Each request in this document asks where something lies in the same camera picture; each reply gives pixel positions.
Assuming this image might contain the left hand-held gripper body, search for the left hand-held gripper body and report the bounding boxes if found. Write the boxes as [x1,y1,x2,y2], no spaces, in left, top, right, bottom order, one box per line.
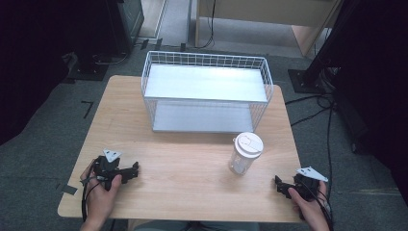
[91,148,127,192]

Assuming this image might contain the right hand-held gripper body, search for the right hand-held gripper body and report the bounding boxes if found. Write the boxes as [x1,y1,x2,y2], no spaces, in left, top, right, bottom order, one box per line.
[292,166,329,203]

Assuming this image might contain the person's right hand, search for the person's right hand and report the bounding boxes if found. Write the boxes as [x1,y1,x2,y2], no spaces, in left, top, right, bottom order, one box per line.
[287,180,332,229]

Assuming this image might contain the person's left hand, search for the person's left hand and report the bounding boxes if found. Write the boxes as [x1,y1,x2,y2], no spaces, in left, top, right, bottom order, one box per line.
[80,160,123,225]

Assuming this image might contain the grey tape strip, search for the grey tape strip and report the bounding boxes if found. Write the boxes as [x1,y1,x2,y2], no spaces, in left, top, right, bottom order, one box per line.
[61,184,79,196]

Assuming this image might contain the clear cup with white lid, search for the clear cup with white lid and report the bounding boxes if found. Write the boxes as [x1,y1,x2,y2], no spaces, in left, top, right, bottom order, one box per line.
[227,131,265,176]

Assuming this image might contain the black tape corner mark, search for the black tape corner mark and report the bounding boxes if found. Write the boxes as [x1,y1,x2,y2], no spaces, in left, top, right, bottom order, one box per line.
[80,100,95,120]

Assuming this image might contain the dark cabinet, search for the dark cabinet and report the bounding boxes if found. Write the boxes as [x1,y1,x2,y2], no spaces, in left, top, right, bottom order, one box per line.
[105,0,145,56]

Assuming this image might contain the light wooden desk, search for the light wooden desk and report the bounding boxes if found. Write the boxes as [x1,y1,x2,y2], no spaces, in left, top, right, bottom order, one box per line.
[194,0,343,58]

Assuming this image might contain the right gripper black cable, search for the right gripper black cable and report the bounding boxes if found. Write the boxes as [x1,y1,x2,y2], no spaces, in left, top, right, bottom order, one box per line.
[300,181,335,231]

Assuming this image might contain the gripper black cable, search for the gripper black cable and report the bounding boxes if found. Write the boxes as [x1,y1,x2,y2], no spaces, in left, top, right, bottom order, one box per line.
[300,181,335,231]
[81,162,101,223]

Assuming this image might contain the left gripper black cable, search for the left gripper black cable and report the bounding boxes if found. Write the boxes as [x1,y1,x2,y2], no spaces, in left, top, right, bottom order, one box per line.
[81,162,101,223]

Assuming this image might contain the black floor cables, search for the black floor cables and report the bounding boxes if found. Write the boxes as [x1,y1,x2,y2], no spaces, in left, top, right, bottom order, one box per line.
[284,91,336,193]

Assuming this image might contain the white wire shelf rack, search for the white wire shelf rack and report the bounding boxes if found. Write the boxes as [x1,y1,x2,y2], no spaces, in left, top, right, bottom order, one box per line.
[140,50,274,134]

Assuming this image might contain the black stand with base plate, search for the black stand with base plate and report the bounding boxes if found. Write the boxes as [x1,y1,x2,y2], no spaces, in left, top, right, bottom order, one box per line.
[65,0,120,82]
[287,0,357,94]

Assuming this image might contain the black hanging cable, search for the black hanging cable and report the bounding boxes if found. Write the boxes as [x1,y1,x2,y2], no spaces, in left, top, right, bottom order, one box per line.
[193,0,217,50]

